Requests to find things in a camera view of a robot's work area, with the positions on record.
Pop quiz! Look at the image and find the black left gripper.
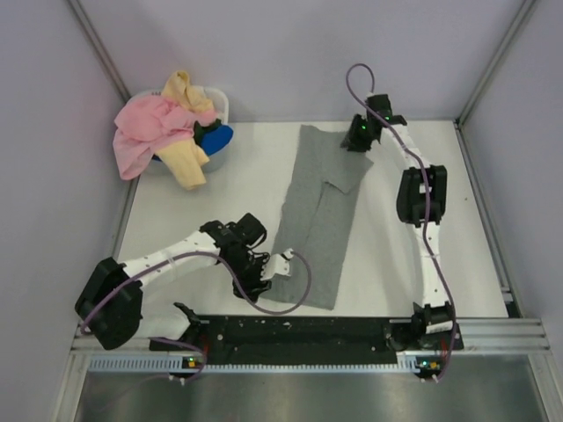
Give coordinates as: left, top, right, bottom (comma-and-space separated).
223, 249, 271, 302

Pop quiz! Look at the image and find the grey t shirt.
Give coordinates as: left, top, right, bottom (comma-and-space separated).
273, 125, 373, 309

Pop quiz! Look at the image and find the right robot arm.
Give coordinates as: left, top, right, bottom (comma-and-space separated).
341, 93, 456, 351

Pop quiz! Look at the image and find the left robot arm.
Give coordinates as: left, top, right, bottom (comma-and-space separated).
75, 213, 271, 350

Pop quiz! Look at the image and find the cream yellow t shirt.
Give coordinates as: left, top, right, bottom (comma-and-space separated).
156, 70, 217, 190

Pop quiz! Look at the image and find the blue t shirt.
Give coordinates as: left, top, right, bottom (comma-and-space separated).
198, 125, 234, 156

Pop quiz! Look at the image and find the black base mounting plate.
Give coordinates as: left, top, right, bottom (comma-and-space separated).
148, 314, 465, 365

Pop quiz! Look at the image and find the dark green t shirt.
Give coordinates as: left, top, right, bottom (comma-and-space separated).
193, 119, 222, 144

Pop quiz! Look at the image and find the white laundry basket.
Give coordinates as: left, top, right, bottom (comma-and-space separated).
113, 77, 233, 189

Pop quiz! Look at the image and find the pink t shirt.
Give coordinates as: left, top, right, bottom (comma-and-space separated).
112, 94, 197, 180

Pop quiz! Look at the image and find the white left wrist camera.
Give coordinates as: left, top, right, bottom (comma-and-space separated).
260, 248, 294, 280

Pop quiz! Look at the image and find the grey slotted cable duct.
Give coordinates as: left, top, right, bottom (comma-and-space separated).
89, 354, 445, 375

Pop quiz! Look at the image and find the right aluminium corner post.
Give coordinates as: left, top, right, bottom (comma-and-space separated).
456, 0, 540, 127

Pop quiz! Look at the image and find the aluminium corner post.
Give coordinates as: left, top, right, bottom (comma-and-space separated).
64, 0, 131, 104
456, 0, 540, 127

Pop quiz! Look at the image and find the aluminium front frame rail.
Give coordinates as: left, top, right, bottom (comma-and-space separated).
69, 318, 552, 353

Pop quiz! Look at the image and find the left aluminium corner post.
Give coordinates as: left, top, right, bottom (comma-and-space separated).
64, 0, 131, 104

